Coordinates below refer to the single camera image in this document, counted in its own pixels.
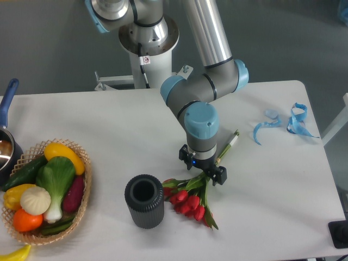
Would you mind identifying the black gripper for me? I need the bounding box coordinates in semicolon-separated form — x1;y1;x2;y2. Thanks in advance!
178;144;227;186

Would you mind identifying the red tulip bouquet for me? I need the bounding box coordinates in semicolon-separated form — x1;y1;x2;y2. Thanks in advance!
162;130;240;229

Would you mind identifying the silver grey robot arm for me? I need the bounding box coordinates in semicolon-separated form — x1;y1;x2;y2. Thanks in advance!
85;1;249;184

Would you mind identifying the dark grey ribbed vase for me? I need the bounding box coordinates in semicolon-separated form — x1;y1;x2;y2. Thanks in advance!
125;174;164;229

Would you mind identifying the blue curled ribbon strip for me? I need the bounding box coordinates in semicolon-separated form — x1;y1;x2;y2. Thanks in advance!
253;115;282;145

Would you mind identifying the blue looped ribbon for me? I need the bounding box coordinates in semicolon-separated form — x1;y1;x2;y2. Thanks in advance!
287;103;319;138

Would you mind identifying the purple sweet potato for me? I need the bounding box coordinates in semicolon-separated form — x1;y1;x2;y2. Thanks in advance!
63;176;84;213

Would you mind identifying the green bok choy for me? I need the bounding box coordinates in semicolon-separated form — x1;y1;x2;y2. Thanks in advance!
36;156;76;223

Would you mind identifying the black device at table edge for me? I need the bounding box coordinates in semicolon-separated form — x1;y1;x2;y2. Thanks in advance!
328;220;347;249

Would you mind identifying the woven bamboo basket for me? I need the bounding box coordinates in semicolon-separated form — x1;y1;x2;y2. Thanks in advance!
1;138;92;246

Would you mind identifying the green cucumber under vegetables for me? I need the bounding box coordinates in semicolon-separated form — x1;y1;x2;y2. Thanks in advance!
40;216;74;236

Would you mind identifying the white steamed bun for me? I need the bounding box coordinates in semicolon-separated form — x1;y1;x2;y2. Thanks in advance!
20;187;51;215

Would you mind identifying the dark green cucumber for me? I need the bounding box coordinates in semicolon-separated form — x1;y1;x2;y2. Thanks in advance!
1;156;47;192

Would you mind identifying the orange tangerine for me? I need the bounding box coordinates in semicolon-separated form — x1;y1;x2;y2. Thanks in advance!
13;208;44;232

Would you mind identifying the yellow bell pepper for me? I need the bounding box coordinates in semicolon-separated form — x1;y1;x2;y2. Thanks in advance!
3;184;35;211

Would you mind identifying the yellow banana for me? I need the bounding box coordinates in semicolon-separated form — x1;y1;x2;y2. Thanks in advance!
1;245;31;261

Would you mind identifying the white furniture frame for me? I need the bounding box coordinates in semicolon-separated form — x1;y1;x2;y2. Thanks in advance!
321;93;347;146

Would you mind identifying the blue handled saucepan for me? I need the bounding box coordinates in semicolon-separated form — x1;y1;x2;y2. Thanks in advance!
1;78;23;186

